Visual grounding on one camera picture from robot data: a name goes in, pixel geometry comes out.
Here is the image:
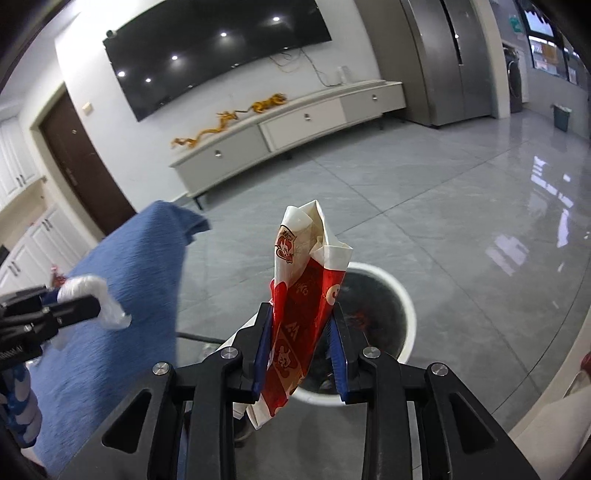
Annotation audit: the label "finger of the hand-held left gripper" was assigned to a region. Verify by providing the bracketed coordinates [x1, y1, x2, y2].
[0, 285, 52, 315]
[41, 295, 102, 334]

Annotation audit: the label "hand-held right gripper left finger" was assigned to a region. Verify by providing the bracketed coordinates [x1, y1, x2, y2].
[58, 302, 278, 480]

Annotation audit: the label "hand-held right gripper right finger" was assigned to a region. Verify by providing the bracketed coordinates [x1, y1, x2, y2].
[325, 305, 532, 480]

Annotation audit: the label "clear plastic wrap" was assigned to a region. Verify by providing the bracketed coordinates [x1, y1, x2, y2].
[51, 274, 133, 350]

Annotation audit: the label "red and white paper bag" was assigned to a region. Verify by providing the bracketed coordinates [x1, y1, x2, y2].
[247, 200, 354, 431]

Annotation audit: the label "white round trash bin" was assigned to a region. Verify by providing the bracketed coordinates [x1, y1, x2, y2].
[217, 262, 417, 407]

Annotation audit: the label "blue cloth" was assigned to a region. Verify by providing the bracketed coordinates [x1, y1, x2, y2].
[18, 200, 212, 478]

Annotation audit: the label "dark brown door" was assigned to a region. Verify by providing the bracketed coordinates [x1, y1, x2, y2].
[39, 90, 137, 241]

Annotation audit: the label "long golden dragon ornament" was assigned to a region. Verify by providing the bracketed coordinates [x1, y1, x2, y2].
[171, 111, 241, 150]

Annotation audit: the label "white television cabinet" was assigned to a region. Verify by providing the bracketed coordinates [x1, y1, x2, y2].
[168, 80, 408, 211]

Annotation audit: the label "beige sofa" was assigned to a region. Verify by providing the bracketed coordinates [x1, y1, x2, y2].
[505, 351, 591, 472]

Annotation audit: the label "short golden dragon ornament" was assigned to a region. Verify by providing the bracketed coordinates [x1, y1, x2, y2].
[250, 94, 290, 114]

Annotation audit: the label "grey refrigerator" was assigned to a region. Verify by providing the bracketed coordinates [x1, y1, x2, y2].
[399, 0, 507, 128]

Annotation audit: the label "green waste bin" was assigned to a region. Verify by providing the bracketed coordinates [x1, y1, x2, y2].
[553, 104, 573, 134]

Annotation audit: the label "grey washing machine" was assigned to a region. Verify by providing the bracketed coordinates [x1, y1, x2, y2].
[502, 45, 526, 114]

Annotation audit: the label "window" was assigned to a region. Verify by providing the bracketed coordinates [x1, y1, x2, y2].
[516, 0, 583, 87]

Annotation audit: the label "white wall cabinets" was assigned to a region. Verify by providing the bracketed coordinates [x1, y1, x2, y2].
[0, 113, 83, 303]

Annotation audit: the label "black wall television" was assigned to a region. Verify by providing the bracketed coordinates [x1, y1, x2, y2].
[102, 0, 333, 122]

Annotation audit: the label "hanging cables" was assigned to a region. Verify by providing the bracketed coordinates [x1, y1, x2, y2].
[269, 46, 343, 88]

